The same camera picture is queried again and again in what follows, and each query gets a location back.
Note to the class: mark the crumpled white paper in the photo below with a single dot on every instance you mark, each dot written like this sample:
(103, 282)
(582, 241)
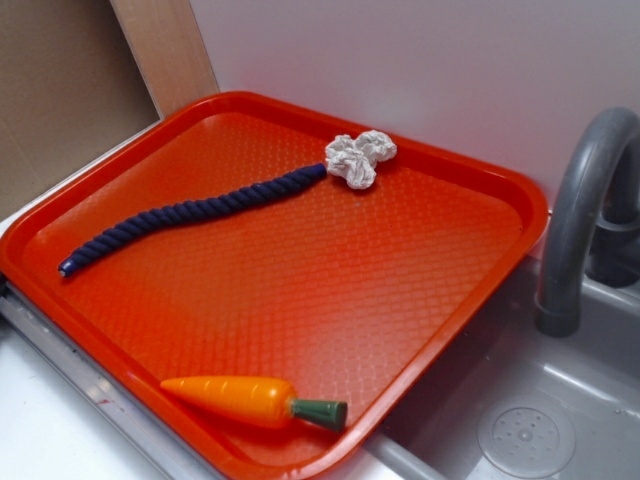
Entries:
(356, 160)

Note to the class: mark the orange toy carrot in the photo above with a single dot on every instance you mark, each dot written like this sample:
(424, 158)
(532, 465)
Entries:
(265, 402)

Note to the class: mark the grey plastic sink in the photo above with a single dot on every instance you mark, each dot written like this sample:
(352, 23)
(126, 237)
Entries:
(504, 401)

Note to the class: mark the wooden board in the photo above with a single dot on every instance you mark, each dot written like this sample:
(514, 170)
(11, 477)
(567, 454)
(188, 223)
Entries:
(169, 50)

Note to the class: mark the grey toy faucet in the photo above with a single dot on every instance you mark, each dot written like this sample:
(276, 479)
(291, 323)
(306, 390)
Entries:
(594, 227)

